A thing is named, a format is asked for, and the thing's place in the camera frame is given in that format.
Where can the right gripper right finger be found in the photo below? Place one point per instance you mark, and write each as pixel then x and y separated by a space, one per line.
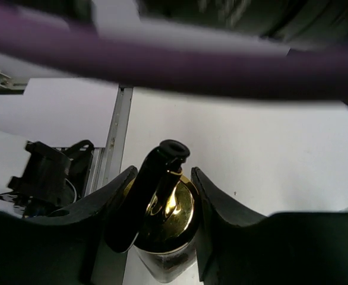
pixel 237 245

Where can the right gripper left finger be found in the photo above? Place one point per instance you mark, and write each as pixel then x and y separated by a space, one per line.
pixel 68 247

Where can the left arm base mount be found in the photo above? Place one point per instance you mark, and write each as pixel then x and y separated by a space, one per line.
pixel 53 179

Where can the aluminium table frame rail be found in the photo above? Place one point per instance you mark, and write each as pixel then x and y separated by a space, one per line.
pixel 106 163

